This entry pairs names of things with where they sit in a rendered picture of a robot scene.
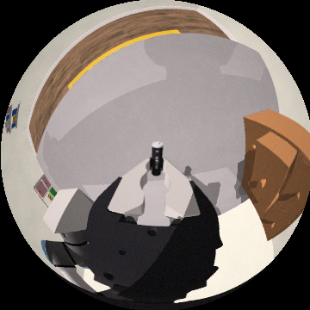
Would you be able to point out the brown wooden chest of drawers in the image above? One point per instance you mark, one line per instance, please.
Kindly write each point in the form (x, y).
(294, 134)

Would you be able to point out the black battery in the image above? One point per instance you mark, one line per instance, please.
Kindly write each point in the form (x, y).
(157, 154)

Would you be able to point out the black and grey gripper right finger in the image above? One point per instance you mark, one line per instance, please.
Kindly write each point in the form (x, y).
(185, 201)

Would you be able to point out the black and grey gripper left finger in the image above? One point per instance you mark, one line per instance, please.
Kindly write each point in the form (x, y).
(124, 197)

